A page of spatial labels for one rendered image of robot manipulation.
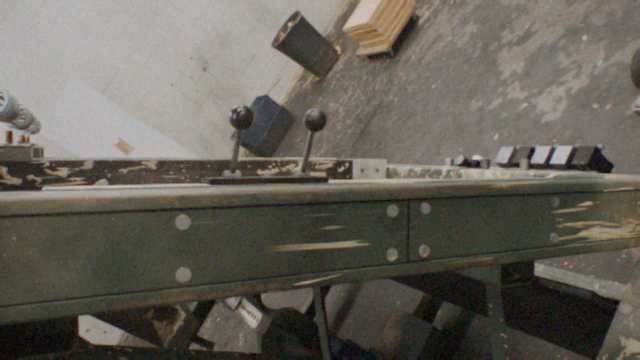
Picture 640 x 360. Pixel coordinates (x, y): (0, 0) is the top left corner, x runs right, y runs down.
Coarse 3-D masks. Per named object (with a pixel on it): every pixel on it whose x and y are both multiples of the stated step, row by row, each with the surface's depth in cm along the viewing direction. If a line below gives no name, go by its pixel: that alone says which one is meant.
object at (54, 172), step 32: (0, 160) 115; (32, 160) 118; (64, 160) 121; (96, 160) 124; (128, 160) 127; (160, 160) 131; (192, 160) 134; (224, 160) 138; (256, 160) 142; (288, 160) 147; (320, 160) 151; (352, 160) 156; (384, 160) 161
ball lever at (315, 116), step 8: (312, 112) 77; (320, 112) 77; (304, 120) 78; (312, 120) 77; (320, 120) 77; (312, 128) 77; (320, 128) 77; (312, 136) 79; (312, 144) 80; (304, 152) 81; (304, 160) 82; (304, 168) 82; (296, 176) 82; (304, 176) 83
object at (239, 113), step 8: (232, 112) 72; (240, 112) 71; (248, 112) 72; (232, 120) 72; (240, 120) 71; (248, 120) 72; (240, 128) 72; (248, 128) 73; (240, 136) 74; (240, 144) 75; (232, 160) 76; (232, 168) 77; (224, 176) 77; (232, 176) 77; (240, 176) 78
